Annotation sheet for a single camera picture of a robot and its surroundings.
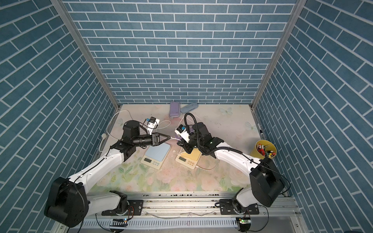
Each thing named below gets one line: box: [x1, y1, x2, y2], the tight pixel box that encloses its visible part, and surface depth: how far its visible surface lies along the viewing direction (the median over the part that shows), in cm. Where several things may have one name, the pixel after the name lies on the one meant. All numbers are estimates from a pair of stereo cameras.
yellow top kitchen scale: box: [175, 147, 203, 170], surface depth 91 cm
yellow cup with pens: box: [250, 139, 277, 160], surface depth 85 cm
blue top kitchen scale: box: [140, 142, 171, 170], surface depth 91 cm
